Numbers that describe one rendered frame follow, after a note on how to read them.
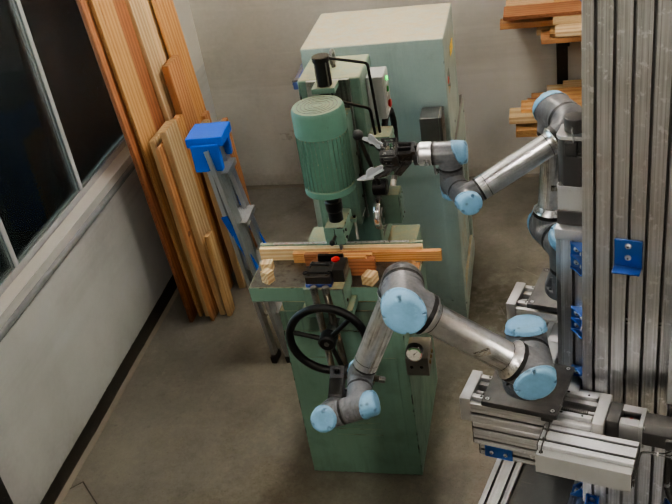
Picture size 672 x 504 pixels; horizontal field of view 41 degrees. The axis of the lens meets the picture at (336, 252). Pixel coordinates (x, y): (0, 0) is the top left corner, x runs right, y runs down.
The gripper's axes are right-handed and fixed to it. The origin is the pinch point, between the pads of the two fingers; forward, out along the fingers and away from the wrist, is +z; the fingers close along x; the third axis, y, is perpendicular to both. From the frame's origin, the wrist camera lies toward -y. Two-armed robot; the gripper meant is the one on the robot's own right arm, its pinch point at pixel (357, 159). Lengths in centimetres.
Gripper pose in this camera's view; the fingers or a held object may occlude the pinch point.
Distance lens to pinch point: 291.7
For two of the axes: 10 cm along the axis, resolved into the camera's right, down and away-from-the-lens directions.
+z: -9.7, 0.2, 2.4
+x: -0.7, 9.3, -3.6
